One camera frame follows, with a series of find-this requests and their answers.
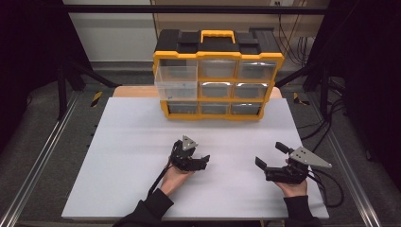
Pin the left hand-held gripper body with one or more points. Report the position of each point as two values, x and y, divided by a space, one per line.
183 156

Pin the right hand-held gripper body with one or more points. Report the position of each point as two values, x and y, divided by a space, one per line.
293 171

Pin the clear plastic storage drawer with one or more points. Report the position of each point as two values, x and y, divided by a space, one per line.
176 91

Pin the yellow black drawer organizer cabinet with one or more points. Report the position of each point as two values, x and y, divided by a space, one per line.
220 47

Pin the person's right hand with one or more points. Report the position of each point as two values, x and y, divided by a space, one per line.
294 189

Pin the person's left hand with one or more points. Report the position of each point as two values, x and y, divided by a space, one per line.
173 181

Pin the yellow black hazard tape strip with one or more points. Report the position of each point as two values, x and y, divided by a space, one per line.
299 99
96 99

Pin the black metal stand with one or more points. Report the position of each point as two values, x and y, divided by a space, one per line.
324 88
63 88

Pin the wooden board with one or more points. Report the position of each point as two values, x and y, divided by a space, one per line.
135 92

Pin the set of clear plastic drawers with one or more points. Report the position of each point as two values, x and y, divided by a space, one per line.
217 68

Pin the black curtain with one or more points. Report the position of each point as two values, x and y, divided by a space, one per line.
369 63
28 47

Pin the aluminium floor rail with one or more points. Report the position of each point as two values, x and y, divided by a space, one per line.
350 176
41 154

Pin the black horizontal frame bar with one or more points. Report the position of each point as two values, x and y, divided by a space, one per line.
189 9

